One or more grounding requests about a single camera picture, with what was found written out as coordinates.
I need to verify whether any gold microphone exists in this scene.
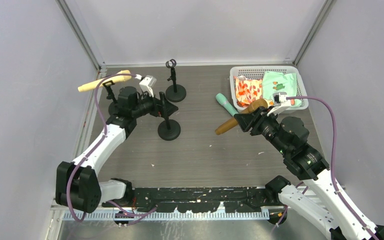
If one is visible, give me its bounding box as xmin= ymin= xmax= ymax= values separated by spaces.
xmin=215 ymin=99 xmax=270 ymax=135

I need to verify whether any black mic stand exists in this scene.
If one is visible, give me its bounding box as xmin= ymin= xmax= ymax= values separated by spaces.
xmin=165 ymin=59 xmax=187 ymax=103
xmin=103 ymin=80 xmax=122 ymax=118
xmin=157 ymin=99 xmax=182 ymax=142

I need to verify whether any mint green microphone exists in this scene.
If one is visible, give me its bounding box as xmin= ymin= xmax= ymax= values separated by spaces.
xmin=215 ymin=93 xmax=238 ymax=117

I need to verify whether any beige microphone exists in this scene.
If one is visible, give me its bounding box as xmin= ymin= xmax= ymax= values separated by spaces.
xmin=77 ymin=70 xmax=135 ymax=92

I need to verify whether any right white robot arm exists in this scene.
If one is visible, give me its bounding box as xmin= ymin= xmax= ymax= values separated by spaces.
xmin=234 ymin=107 xmax=384 ymax=240

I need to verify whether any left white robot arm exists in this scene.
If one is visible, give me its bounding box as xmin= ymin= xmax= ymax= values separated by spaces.
xmin=55 ymin=86 xmax=180 ymax=213

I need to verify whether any orange patterned cloth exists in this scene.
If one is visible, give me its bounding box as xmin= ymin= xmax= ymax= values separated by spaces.
xmin=233 ymin=75 xmax=263 ymax=107

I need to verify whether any green patterned cloth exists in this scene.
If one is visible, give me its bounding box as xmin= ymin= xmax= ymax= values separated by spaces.
xmin=262 ymin=71 xmax=298 ymax=105

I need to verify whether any white plastic basket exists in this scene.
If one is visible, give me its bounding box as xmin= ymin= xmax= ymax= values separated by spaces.
xmin=229 ymin=64 xmax=307 ymax=112

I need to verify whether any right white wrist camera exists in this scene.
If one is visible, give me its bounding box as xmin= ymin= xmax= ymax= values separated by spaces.
xmin=267 ymin=92 xmax=292 ymax=116

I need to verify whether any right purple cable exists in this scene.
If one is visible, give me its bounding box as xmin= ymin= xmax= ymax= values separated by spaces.
xmin=286 ymin=96 xmax=380 ymax=240

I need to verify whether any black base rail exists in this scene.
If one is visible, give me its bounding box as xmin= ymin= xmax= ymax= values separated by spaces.
xmin=113 ymin=186 xmax=283 ymax=213

